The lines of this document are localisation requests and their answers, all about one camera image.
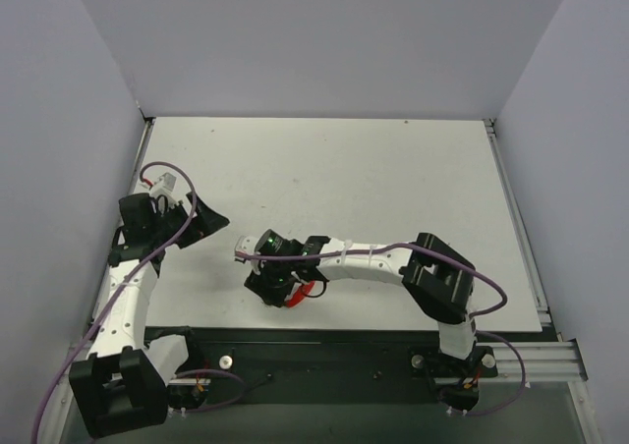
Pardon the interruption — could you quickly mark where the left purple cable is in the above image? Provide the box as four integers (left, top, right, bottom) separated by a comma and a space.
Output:
31, 161, 200, 444

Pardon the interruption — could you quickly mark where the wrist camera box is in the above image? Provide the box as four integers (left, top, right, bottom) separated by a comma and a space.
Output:
234, 236, 258, 262
149, 172, 177, 197

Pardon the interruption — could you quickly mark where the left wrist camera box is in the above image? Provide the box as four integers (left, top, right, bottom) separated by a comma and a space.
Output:
149, 172, 177, 197

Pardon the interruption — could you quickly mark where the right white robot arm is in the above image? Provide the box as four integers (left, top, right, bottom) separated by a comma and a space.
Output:
235, 229, 476, 361

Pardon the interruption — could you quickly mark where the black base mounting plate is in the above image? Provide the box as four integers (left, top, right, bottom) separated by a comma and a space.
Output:
145, 327, 497, 405

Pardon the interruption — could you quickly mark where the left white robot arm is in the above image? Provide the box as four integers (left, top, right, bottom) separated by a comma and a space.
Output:
69, 192, 229, 439

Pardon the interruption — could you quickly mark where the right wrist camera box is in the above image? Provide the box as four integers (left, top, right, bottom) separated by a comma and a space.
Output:
234, 236, 258, 262

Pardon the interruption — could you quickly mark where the purple cable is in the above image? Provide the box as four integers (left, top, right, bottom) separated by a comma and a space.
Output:
235, 242, 508, 317
31, 161, 200, 444

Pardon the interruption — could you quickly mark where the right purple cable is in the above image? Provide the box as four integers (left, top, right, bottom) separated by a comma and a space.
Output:
235, 242, 508, 317

